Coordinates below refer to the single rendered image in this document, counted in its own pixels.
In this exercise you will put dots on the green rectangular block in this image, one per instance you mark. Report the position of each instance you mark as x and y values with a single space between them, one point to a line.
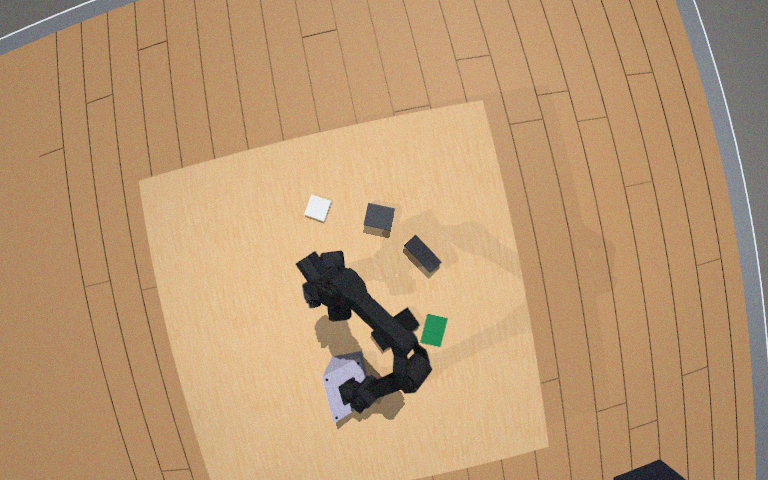
433 331

